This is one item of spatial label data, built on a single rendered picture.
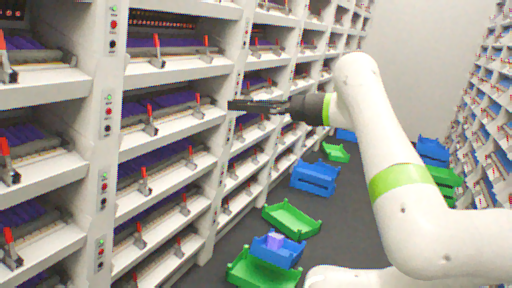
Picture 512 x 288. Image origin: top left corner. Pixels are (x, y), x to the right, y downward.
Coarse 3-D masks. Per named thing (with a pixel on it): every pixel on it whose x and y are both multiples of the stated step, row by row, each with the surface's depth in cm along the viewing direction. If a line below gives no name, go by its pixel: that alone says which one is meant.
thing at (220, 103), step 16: (208, 96) 149; (208, 112) 143; (224, 112) 149; (128, 128) 108; (160, 128) 116; (176, 128) 121; (192, 128) 129; (128, 144) 101; (144, 144) 106; (160, 144) 115
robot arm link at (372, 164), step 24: (336, 72) 88; (360, 72) 83; (360, 96) 79; (384, 96) 79; (360, 120) 77; (384, 120) 74; (360, 144) 75; (384, 144) 69; (408, 144) 70; (384, 168) 66
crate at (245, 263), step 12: (228, 264) 167; (240, 264) 181; (252, 264) 182; (264, 264) 182; (228, 276) 167; (240, 276) 165; (252, 276) 174; (264, 276) 175; (276, 276) 177; (288, 276) 178; (300, 276) 174
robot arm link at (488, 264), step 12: (480, 216) 61; (492, 216) 62; (504, 216) 62; (480, 228) 59; (492, 228) 60; (504, 228) 60; (492, 240) 59; (504, 240) 59; (492, 252) 58; (504, 252) 59; (480, 264) 58; (492, 264) 59; (504, 264) 59; (372, 276) 95; (384, 276) 91; (396, 276) 87; (468, 276) 61; (480, 276) 61; (492, 276) 61; (504, 276) 61
